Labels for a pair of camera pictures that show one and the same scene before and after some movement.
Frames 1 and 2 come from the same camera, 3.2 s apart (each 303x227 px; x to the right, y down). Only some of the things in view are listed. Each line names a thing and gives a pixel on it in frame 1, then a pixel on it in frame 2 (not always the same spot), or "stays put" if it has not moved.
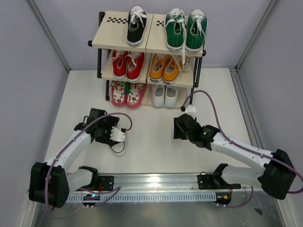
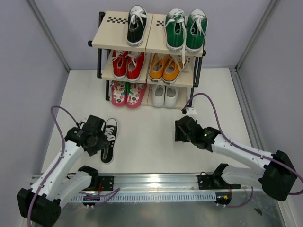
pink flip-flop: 118,94 stays put
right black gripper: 178,133 stays put
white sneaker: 158,91 stays put
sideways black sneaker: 118,148 to 111,128
